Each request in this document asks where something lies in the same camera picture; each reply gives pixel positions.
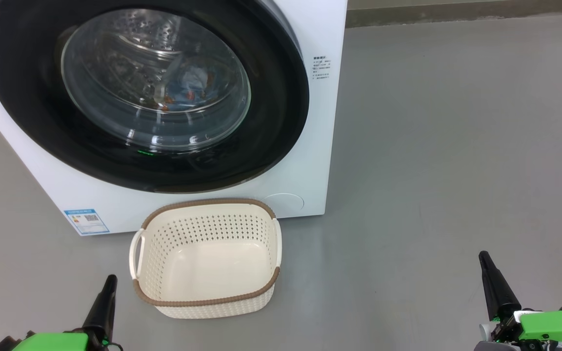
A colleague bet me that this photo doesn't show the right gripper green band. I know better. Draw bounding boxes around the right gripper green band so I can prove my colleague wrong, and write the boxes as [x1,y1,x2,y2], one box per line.
[478,251,562,351]

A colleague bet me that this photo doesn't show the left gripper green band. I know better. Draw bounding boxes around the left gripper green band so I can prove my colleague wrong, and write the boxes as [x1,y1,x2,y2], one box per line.
[12,274,119,351]

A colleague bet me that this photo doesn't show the round dark glass washer door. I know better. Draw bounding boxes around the round dark glass washer door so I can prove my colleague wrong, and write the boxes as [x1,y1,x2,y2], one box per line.
[0,0,310,194]

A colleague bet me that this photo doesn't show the blue cartoon print garment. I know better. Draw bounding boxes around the blue cartoon print garment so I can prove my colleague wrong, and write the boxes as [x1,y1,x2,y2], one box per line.
[157,61,214,112]

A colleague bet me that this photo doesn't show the cream basket with brown rim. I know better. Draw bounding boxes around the cream basket with brown rim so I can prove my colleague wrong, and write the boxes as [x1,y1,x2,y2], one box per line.
[128,197,283,320]

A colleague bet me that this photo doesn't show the white front-load washing machine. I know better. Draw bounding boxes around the white front-load washing machine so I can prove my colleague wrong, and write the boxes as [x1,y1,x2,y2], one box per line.
[0,0,349,237]

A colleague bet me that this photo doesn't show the blue energy label sticker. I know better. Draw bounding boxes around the blue energy label sticker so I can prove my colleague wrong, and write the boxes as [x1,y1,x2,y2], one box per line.
[63,209,110,236]

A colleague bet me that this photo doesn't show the round white filter cover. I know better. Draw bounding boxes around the round white filter cover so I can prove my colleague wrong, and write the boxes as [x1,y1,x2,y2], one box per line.
[262,193,305,219]

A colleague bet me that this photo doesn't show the perforated steel drum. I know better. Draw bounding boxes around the perforated steel drum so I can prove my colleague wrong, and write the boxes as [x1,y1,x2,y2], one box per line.
[64,9,251,149]

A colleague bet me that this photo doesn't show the black text notice sticker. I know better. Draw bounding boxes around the black text notice sticker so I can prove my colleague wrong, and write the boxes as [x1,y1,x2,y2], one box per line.
[311,55,332,81]

